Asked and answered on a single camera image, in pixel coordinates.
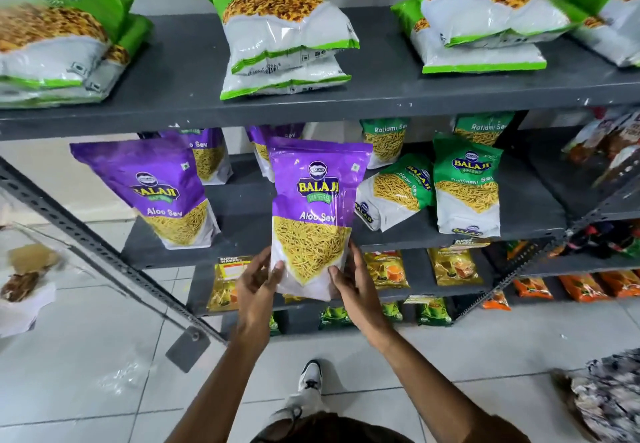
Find person's left hand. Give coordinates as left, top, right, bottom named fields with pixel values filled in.
left=234, top=247, right=287, bottom=342

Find person's right forearm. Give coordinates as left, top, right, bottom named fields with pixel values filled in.
left=367, top=325, right=532, bottom=443

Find clear plastic wrap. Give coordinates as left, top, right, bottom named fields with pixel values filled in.
left=97, top=358, right=147, bottom=394

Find brown food scraps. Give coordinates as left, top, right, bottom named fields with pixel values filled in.
left=0, top=244, right=62, bottom=303

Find pile of multicoloured packets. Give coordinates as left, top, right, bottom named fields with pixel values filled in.
left=565, top=220, right=640, bottom=259

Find row of lime white packets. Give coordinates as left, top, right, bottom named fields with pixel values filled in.
left=0, top=0, right=640, bottom=109

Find black white patterned cloth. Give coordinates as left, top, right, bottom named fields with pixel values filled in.
left=552, top=349, right=640, bottom=443

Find dark green snack packet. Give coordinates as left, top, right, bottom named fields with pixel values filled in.
left=432, top=135, right=502, bottom=239
left=354, top=153, right=435, bottom=232
left=360, top=117, right=411, bottom=169
left=453, top=112, right=516, bottom=147

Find person's white shoe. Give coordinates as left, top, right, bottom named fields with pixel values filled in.
left=297, top=360, right=323, bottom=394

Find pile of red white packets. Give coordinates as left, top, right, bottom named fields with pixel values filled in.
left=562, top=110, right=640, bottom=188

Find person's left forearm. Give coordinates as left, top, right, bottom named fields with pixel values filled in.
left=165, top=330, right=271, bottom=443

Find person's dark shirt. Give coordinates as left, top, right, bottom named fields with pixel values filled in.
left=250, top=412, right=416, bottom=443

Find orange packet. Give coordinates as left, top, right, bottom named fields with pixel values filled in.
left=599, top=270, right=640, bottom=298
left=482, top=290, right=512, bottom=312
left=513, top=278, right=554, bottom=301
left=558, top=274, right=611, bottom=303

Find grey metal shelving rack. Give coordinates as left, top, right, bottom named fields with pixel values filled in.
left=0, top=0, right=640, bottom=373

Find white paper sheet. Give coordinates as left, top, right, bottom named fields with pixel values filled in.
left=0, top=283, right=57, bottom=339

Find grey slotted side rack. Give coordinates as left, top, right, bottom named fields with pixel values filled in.
left=452, top=107, right=640, bottom=323

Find person's right hand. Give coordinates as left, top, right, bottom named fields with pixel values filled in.
left=327, top=241, right=397, bottom=347

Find purple snack packet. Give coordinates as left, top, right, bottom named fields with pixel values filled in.
left=245, top=124, right=306, bottom=183
left=159, top=127, right=234, bottom=186
left=70, top=138, right=222, bottom=251
left=267, top=136, right=373, bottom=302

